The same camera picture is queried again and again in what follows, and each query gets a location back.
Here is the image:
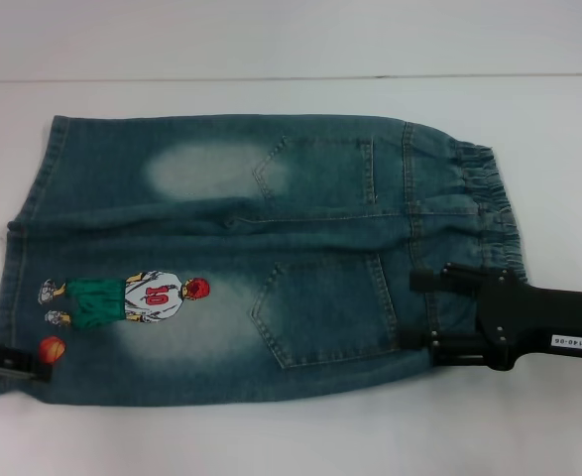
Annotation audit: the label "blue denim shorts with print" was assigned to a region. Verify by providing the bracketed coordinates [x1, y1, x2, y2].
[0, 114, 529, 408]

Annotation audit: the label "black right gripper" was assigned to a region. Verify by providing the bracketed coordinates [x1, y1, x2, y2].
[400, 262, 582, 373]

